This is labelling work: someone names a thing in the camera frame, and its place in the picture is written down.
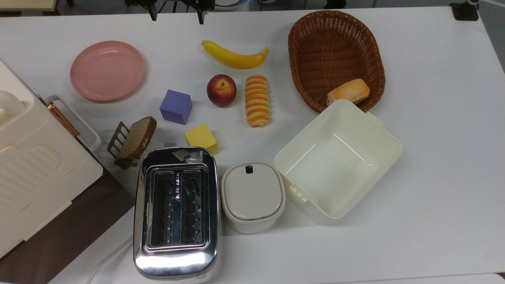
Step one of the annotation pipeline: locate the pink plate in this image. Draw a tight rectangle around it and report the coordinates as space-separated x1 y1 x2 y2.
70 41 145 103

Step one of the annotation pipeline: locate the beige side table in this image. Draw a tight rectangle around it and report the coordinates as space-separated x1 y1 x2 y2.
0 0 59 12

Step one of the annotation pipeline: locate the cream open plastic box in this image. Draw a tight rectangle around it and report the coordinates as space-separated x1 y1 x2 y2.
274 99 403 226

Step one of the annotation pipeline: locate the white oven door handle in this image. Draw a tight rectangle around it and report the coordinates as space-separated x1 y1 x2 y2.
45 95 102 152

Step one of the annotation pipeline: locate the brown toast rack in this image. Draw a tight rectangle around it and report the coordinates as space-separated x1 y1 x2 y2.
107 121 142 170

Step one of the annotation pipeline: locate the copper latch strip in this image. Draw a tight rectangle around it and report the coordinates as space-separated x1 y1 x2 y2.
48 102 80 137

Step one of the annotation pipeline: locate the orange striped twisted bread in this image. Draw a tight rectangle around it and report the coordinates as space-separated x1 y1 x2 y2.
245 75 271 128

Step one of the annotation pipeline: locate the black table clamp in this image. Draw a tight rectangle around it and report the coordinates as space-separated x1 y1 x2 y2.
450 0 480 21

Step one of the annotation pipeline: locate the yellow foam cube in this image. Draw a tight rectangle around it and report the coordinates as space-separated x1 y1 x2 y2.
184 123 219 155

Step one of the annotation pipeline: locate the dark brown oven front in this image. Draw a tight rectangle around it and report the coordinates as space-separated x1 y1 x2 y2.
0 150 137 284

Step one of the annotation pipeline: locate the white toaster cable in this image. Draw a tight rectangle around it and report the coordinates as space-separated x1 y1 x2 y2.
86 235 135 284

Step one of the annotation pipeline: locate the brown wicker basket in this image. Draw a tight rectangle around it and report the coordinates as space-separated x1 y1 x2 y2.
288 10 386 114

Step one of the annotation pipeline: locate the purple foam cube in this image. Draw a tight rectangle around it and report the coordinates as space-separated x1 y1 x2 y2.
159 90 193 125

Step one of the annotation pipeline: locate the yellow round fruit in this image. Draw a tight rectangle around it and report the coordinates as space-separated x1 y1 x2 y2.
202 40 269 69

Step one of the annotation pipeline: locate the silver two-slot toaster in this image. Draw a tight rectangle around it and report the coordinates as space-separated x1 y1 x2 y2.
133 146 221 282

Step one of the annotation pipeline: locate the white lidded container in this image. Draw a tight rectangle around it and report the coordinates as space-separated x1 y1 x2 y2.
220 161 286 234

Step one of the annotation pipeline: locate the brown bread slice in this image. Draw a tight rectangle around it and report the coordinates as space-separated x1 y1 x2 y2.
114 116 157 166

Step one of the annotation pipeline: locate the red apple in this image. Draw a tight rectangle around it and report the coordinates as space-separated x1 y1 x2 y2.
206 74 237 108

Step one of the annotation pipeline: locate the golden square bread roll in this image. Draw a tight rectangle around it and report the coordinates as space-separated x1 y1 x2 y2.
327 78 370 106

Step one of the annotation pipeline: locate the large cream appliance housing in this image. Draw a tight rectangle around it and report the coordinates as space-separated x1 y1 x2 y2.
0 59 104 259

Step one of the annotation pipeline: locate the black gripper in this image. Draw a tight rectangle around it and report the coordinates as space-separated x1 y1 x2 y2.
125 0 215 25

